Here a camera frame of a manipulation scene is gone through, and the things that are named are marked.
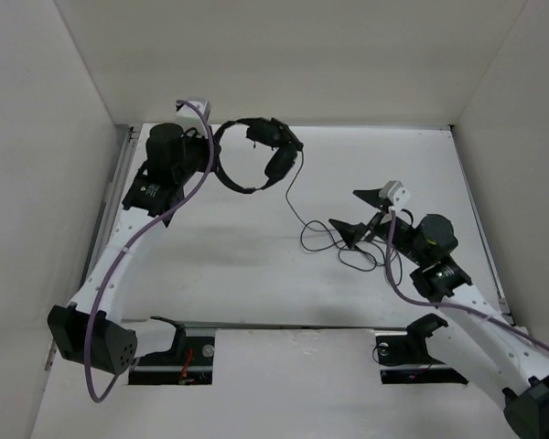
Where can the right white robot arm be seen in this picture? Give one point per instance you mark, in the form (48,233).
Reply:
(461,328)

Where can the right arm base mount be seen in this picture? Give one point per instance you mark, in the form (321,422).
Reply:
(402,363)

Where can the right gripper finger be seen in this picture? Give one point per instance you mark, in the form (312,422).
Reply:
(374,198)
(353,234)

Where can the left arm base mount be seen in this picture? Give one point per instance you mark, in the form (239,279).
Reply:
(188,363)

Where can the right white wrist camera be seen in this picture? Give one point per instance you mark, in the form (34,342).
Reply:
(396,194)

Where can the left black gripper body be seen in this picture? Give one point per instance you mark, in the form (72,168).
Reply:
(199,157)

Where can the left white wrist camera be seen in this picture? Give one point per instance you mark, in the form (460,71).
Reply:
(187,115)

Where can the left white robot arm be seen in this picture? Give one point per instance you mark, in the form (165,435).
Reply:
(90,329)

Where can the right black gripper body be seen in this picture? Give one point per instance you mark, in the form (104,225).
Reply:
(403,232)

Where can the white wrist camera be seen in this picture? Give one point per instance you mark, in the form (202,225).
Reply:
(396,194)
(187,115)

